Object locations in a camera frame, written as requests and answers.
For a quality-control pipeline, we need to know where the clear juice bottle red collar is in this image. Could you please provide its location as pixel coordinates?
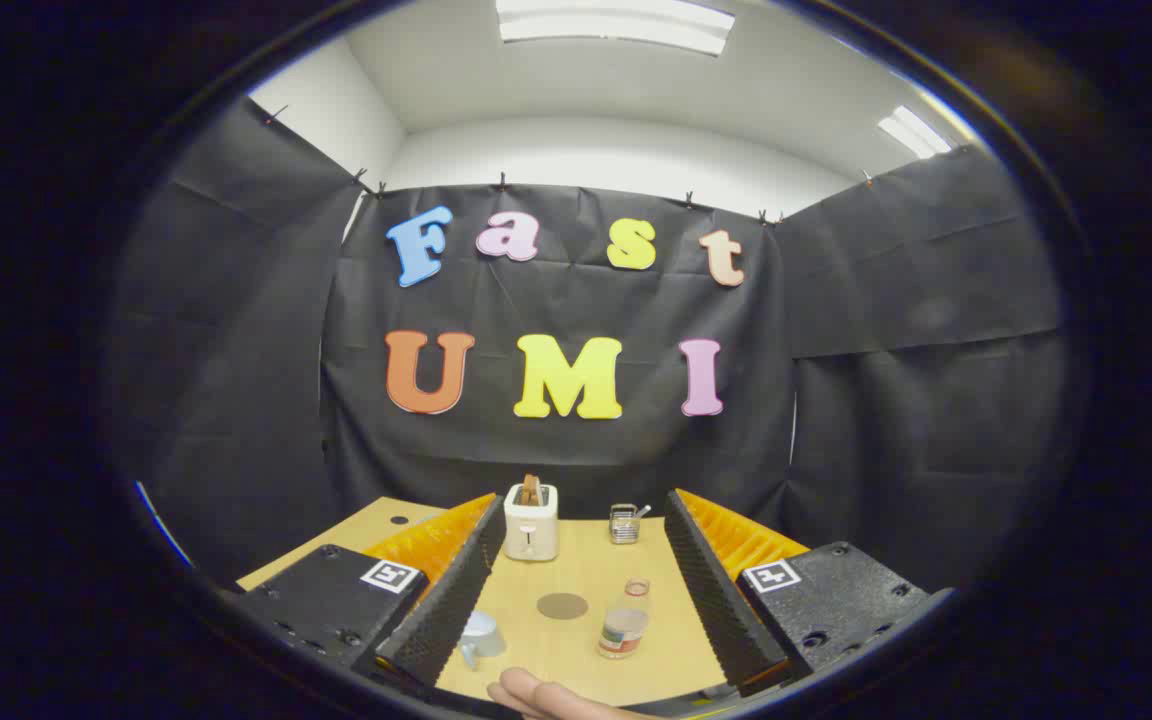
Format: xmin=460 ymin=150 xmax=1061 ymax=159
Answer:
xmin=596 ymin=577 xmax=653 ymax=661

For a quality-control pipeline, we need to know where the white cup with handle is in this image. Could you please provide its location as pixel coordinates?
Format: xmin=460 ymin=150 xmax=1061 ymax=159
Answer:
xmin=458 ymin=610 xmax=508 ymax=671

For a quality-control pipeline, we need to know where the white toaster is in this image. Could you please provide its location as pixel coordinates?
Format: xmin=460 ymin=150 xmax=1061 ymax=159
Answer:
xmin=503 ymin=483 xmax=560 ymax=562

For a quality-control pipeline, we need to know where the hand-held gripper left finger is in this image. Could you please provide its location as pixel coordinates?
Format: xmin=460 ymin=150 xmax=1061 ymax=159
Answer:
xmin=236 ymin=492 xmax=507 ymax=689

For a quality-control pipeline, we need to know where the wooden table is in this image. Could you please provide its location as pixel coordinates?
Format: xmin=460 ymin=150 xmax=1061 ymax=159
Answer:
xmin=236 ymin=497 xmax=817 ymax=707

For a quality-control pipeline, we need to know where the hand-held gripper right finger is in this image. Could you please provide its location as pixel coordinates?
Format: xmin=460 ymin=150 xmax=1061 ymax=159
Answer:
xmin=663 ymin=488 xmax=952 ymax=698

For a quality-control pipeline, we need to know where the long ceiling light panel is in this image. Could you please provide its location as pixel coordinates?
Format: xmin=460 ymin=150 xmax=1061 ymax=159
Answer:
xmin=494 ymin=0 xmax=737 ymax=56

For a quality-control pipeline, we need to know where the small ceiling light panel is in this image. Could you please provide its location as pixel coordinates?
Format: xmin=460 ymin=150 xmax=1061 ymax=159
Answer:
xmin=876 ymin=105 xmax=952 ymax=159

